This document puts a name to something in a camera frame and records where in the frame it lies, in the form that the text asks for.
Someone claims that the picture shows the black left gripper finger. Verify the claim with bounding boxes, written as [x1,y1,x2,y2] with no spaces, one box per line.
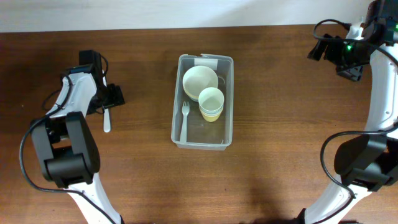
[113,85,125,106]
[104,90,116,109]

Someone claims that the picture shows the white plastic spoon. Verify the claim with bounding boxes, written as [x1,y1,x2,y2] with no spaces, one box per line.
[103,109,111,133]

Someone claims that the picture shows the white plastic fork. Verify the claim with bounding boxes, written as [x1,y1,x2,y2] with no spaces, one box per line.
[180,101,190,143]

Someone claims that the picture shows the yellow plastic bowl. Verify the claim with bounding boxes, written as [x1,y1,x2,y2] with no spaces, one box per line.
[184,89,198,102]

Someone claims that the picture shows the green plastic bowl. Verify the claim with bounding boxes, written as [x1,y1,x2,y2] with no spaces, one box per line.
[187,93,198,102]

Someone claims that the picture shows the white plastic bowl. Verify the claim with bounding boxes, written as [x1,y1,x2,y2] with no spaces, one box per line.
[183,65,218,96]

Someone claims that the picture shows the pink plastic cup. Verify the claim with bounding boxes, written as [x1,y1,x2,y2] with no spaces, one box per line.
[200,108,223,116]

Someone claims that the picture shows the cream plastic cup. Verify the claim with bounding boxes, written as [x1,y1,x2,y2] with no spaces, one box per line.
[198,87,224,110]

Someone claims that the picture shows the yellow plastic cup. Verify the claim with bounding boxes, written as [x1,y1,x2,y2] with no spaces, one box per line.
[201,113,221,122]

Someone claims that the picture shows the green plastic cup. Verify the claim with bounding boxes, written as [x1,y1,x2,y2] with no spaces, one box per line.
[199,106,224,114]

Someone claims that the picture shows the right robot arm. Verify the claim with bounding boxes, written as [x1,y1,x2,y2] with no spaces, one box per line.
[114,1,391,223]

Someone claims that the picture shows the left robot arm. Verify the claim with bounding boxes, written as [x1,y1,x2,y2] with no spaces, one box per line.
[19,50,125,223]

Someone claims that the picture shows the clear plastic container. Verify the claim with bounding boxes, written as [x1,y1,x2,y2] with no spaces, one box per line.
[171,54,234,151]

